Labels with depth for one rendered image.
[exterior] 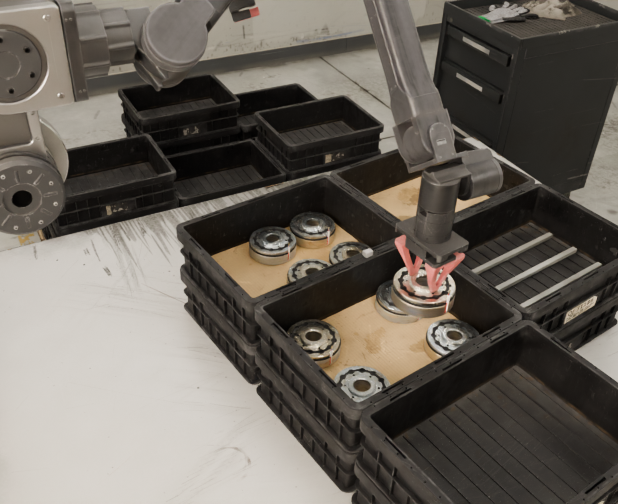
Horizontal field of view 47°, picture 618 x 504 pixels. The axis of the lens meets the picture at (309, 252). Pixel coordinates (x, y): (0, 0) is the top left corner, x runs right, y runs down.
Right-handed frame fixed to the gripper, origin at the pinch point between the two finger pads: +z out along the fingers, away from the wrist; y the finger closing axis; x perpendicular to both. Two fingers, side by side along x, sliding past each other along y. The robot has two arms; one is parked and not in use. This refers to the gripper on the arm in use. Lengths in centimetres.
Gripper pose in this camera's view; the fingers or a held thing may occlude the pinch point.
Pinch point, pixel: (424, 278)
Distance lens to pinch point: 117.1
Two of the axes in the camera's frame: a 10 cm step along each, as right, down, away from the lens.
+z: -0.3, 8.0, 6.0
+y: -5.8, -5.1, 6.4
